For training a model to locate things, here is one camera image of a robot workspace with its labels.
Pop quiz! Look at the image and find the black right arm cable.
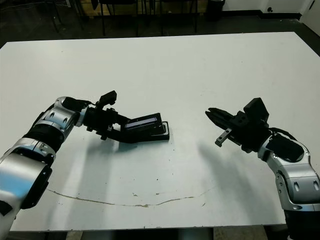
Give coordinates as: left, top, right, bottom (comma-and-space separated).
268, 127, 296, 141

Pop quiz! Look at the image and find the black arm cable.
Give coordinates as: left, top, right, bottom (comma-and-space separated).
268, 127, 296, 141
74, 99, 101, 107

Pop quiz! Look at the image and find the black trash bin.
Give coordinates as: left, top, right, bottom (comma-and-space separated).
206, 0, 226, 22

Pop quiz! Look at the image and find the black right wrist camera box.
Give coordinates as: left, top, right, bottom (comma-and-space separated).
243, 97, 270, 123

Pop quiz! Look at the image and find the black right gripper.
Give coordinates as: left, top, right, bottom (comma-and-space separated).
205, 107, 272, 153

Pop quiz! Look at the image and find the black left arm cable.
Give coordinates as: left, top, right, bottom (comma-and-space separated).
74, 99, 101, 107

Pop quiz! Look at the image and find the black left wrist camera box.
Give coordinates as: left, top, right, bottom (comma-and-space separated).
98, 90, 118, 108

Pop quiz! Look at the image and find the black box lid silver label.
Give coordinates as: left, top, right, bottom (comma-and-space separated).
121, 112, 166, 137

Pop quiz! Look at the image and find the black box base white liner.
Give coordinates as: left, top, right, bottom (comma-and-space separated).
149, 121, 171, 141

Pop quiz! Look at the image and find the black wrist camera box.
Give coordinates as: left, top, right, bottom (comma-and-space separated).
98, 90, 118, 108
243, 97, 270, 123

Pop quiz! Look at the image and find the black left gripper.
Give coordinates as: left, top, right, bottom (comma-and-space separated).
83, 102, 141, 144

